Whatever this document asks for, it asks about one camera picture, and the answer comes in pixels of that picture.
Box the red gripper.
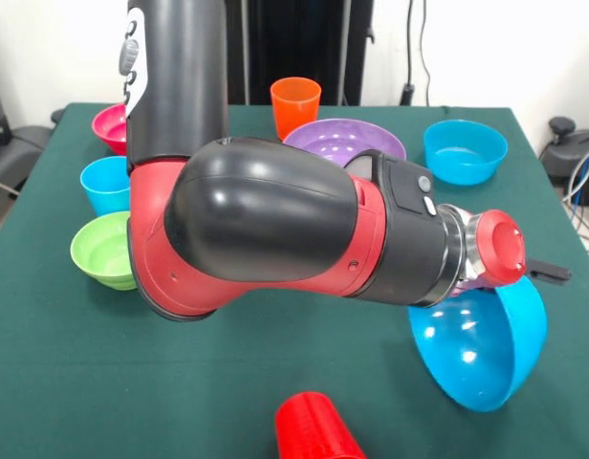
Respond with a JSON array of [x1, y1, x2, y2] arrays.
[[473, 208, 573, 288]]

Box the large blue bowl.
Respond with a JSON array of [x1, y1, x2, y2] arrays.
[[407, 274, 549, 414]]

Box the red cup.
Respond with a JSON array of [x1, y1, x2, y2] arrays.
[[273, 391, 369, 459]]

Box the black equipment base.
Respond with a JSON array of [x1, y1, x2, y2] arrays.
[[0, 124, 53, 186], [539, 116, 589, 179]]

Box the small blue bowl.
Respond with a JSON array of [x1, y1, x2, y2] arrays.
[[422, 119, 510, 186]]

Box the purple bowl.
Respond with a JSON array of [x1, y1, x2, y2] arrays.
[[282, 118, 407, 168]]

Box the orange cup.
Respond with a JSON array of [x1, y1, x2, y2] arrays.
[[269, 76, 323, 142]]

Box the dark green tablecloth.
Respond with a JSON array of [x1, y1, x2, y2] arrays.
[[0, 102, 589, 459]]

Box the small green bowl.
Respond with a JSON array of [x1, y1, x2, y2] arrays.
[[69, 210, 138, 292]]

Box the blue cup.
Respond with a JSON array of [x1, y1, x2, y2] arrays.
[[79, 155, 132, 217]]

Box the small pinkish red bowl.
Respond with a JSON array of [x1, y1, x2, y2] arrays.
[[91, 103, 129, 157]]

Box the blue and white cables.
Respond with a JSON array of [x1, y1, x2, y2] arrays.
[[560, 142, 589, 250]]

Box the black cable with plug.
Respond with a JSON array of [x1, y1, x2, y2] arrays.
[[398, 0, 417, 107]]

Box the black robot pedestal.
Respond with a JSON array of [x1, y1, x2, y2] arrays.
[[225, 0, 376, 106]]

